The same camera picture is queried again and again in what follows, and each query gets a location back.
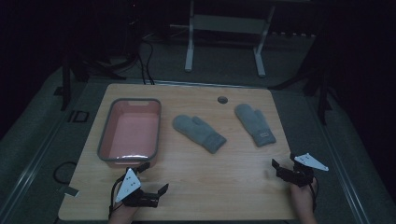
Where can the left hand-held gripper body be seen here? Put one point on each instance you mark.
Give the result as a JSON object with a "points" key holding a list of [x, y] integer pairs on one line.
{"points": [[129, 185]]}

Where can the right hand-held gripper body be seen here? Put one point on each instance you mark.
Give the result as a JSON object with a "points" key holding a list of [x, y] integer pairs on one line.
{"points": [[300, 175]]}

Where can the person's right hand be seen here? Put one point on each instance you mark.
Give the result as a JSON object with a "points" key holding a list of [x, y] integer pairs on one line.
{"points": [[303, 199]]}

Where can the person's left hand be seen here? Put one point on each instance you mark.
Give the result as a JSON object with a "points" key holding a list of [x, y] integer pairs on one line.
{"points": [[123, 214]]}

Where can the pink basin with grey rim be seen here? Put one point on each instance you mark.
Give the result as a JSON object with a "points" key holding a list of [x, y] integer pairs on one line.
{"points": [[132, 133]]}

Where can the grey mitten with label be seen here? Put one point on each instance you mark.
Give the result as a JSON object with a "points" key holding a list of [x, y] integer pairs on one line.
{"points": [[255, 124]]}

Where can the plain grey mitten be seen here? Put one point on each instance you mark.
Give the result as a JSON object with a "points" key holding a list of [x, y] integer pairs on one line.
{"points": [[199, 132]]}

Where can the black metal stand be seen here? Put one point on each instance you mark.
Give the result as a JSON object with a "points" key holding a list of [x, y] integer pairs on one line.
{"points": [[66, 84], [323, 93]]}

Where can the white metal desk frame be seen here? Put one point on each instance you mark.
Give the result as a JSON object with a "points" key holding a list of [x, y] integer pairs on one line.
{"points": [[229, 24]]}

